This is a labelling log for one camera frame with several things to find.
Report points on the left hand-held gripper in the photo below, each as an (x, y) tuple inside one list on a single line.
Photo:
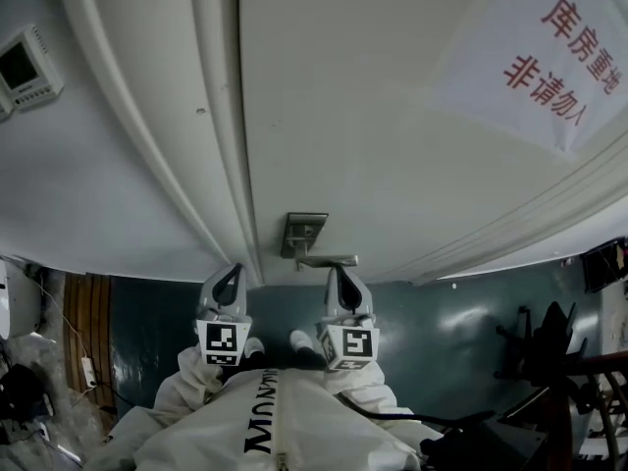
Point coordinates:
[(223, 341)]

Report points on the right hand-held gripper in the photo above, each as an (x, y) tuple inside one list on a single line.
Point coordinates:
[(350, 346)]

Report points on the person's right forearm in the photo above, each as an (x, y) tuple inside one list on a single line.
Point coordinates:
[(360, 385)]

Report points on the person's left forearm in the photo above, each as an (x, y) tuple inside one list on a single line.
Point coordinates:
[(198, 381)]

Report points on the dark door lock plate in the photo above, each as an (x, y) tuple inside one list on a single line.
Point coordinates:
[(301, 231)]

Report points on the white door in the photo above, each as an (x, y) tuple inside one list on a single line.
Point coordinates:
[(368, 116)]

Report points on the person's left white shoe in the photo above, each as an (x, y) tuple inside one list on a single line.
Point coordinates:
[(254, 347)]

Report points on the person's white shoe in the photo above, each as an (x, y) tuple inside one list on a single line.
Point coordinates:
[(254, 347), (300, 340)]

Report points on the person's right white shoe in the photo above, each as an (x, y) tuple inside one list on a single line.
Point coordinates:
[(300, 340)]

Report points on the person's white jacket torso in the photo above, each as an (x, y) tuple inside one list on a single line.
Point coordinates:
[(221, 425)]

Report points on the wooden floor step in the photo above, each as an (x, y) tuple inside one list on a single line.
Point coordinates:
[(88, 322)]

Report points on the white power strip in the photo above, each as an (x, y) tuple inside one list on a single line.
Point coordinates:
[(88, 372)]

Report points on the black office chair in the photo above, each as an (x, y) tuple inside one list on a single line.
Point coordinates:
[(554, 344)]

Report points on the black bag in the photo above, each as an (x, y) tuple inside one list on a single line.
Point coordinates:
[(22, 393)]

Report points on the white paper sign red print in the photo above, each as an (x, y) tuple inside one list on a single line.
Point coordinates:
[(490, 91)]

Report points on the wooden handrail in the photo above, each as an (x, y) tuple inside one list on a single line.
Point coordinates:
[(593, 366)]

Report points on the black wall box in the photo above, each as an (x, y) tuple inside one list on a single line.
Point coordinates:
[(606, 268)]

